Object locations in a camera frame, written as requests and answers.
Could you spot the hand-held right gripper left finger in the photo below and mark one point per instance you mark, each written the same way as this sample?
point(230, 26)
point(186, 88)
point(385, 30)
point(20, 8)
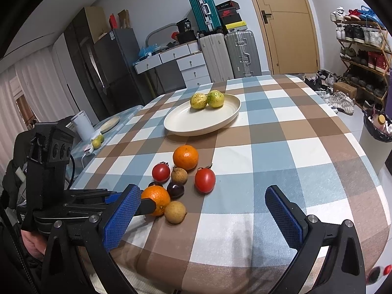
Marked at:
point(120, 217)

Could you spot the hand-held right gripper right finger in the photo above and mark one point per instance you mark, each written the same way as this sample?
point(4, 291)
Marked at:
point(283, 217)

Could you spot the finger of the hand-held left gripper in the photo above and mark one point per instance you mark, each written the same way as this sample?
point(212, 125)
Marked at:
point(113, 197)
point(145, 207)

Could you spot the orange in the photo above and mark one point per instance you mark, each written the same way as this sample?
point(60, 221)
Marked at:
point(157, 200)
point(186, 157)

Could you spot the dark purple plum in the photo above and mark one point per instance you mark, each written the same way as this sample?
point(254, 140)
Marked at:
point(155, 184)
point(175, 190)

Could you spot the brown longan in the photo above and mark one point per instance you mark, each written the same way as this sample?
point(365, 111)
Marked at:
point(175, 212)
point(179, 175)

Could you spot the red tomato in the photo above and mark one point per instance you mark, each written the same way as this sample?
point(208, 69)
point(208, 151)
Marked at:
point(160, 172)
point(205, 180)

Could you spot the cream round plate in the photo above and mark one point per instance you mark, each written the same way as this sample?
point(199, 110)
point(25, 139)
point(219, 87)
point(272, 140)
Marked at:
point(196, 122)

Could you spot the person's left forearm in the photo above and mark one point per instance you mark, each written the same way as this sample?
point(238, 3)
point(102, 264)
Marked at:
point(18, 269)

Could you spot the person's left hand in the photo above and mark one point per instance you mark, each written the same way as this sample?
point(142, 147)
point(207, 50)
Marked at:
point(32, 245)

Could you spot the dark jacket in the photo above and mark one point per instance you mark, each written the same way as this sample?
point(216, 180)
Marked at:
point(13, 165)

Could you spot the white charger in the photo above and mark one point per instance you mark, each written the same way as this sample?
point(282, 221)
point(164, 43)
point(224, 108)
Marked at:
point(88, 151)

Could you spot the checked tablecloth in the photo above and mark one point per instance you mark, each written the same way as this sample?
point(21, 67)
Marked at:
point(275, 165)

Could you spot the small green fruit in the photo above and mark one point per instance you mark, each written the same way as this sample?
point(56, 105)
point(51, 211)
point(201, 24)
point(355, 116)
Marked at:
point(97, 142)

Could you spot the small wooden dish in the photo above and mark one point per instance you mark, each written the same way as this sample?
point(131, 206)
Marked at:
point(109, 125)

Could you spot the white curtain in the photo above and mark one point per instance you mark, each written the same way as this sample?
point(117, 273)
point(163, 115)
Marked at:
point(30, 76)

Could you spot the white trash bin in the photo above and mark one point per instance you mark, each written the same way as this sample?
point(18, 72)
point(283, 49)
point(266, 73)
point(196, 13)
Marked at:
point(372, 147)

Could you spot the yellow-green round fruit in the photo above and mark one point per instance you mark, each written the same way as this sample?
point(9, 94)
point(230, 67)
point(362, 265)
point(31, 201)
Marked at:
point(216, 99)
point(199, 101)

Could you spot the dark tall cabinet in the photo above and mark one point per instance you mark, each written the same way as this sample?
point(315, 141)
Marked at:
point(79, 55)

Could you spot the pile of sneakers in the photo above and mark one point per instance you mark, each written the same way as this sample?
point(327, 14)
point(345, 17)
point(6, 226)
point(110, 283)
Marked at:
point(335, 99)

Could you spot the grey fridge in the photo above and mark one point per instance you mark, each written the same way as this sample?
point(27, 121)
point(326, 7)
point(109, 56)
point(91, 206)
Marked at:
point(119, 67)

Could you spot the small cardboard box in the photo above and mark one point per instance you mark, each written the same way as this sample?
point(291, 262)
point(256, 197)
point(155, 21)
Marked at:
point(345, 90)

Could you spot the white drawer desk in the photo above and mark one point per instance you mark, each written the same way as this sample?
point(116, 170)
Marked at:
point(193, 67)

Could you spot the blue plastic bag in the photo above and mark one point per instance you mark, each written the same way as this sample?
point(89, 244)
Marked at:
point(148, 51)

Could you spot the white ribbed suitcase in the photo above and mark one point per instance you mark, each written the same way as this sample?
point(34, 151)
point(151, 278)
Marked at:
point(216, 58)

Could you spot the silver suitcase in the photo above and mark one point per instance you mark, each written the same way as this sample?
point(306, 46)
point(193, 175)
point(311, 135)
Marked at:
point(243, 55)

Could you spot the small red box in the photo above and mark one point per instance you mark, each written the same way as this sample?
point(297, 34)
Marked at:
point(113, 21)

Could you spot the black box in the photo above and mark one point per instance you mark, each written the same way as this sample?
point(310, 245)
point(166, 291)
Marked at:
point(186, 30)

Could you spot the wooden door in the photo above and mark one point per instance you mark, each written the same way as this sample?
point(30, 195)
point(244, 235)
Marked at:
point(288, 27)

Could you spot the wooden shoe rack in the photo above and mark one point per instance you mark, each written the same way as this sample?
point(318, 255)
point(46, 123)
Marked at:
point(382, 50)

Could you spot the rows of sneakers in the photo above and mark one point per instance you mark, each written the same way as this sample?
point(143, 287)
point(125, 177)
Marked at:
point(358, 33)

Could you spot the teal suitcase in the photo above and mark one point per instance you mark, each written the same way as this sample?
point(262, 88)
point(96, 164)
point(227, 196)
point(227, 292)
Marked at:
point(204, 12)

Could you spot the stack of shoe boxes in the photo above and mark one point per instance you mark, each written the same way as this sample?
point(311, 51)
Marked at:
point(231, 18)

